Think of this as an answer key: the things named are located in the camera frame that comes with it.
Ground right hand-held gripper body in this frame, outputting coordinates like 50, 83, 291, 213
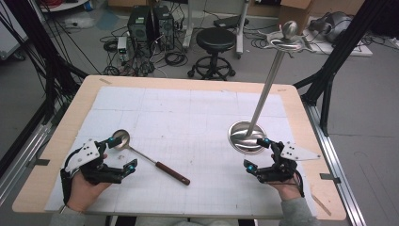
255, 140, 322, 185

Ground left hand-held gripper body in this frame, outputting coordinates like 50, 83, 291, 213
60, 138, 127, 186

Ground steel ladle with wooden handle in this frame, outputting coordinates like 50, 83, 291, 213
111, 129, 191, 186

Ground person's right hand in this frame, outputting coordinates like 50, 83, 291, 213
268, 173, 304, 202

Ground person's left hand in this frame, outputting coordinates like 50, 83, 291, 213
66, 170, 111, 213

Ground thin wooden stick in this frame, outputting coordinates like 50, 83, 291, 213
311, 193, 333, 218

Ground grey power supply unit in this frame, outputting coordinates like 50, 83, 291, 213
117, 36, 129, 62

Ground white stand leg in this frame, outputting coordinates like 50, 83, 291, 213
234, 0, 249, 59
183, 0, 195, 50

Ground black round stool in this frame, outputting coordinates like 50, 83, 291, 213
187, 26, 237, 81

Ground black computer tower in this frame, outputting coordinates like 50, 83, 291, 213
127, 6, 152, 51
152, 5, 175, 51

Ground black flat device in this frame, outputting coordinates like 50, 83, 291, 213
213, 14, 250, 29

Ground white floor board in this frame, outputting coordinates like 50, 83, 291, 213
302, 30, 375, 58

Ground grey bag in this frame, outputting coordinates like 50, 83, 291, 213
308, 11, 354, 43

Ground brown cardboard box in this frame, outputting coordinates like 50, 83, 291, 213
107, 0, 149, 8

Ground white round table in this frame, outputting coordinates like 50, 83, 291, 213
40, 0, 90, 13

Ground black wrist strap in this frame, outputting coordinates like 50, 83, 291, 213
59, 168, 76, 205
294, 173, 306, 199

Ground black table bracket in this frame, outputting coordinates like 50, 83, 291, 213
25, 157, 51, 168
319, 172, 343, 185

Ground aluminium rail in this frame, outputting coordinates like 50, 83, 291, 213
302, 102, 367, 226
0, 121, 54, 205

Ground tangle of black floor cables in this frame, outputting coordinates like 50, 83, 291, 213
99, 24, 190, 77

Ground black metal frame post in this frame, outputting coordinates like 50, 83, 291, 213
293, 0, 391, 137
0, 0, 89, 126

